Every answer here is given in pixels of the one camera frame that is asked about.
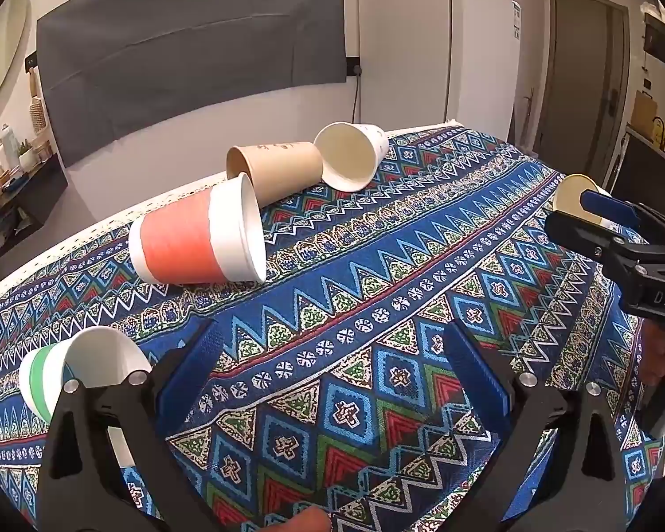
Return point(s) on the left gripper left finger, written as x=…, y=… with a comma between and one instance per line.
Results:
x=81, y=487

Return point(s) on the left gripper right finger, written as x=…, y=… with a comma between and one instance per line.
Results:
x=582, y=486

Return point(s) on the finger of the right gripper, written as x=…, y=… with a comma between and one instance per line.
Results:
x=592, y=241
x=639, y=217

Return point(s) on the green striped white paper cup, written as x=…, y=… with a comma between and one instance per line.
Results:
x=96, y=356

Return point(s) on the red and white paper cup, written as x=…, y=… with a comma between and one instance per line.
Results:
x=213, y=236

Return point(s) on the white cup yellow inside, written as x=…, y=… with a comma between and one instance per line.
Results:
x=567, y=198

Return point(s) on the white cup with pink hearts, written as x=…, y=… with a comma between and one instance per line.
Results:
x=351, y=154

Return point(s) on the brown kraft paper cup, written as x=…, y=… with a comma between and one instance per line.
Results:
x=277, y=171

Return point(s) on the person's hand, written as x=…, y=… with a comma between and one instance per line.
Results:
x=652, y=366

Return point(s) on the grey door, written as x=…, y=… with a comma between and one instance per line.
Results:
x=586, y=85

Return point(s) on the white refrigerator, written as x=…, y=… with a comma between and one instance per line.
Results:
x=424, y=62

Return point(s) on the blue patterned tablecloth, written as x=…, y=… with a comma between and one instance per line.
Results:
x=332, y=377

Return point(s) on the small potted plant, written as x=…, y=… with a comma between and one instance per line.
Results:
x=28, y=159

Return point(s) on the white kettle bottle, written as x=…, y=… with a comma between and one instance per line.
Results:
x=10, y=146

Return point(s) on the black wall shelf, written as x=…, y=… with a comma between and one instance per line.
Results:
x=28, y=207

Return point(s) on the grey covered wall television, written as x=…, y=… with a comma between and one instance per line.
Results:
x=113, y=67

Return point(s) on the oval wall mirror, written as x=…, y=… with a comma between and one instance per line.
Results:
x=0, y=50

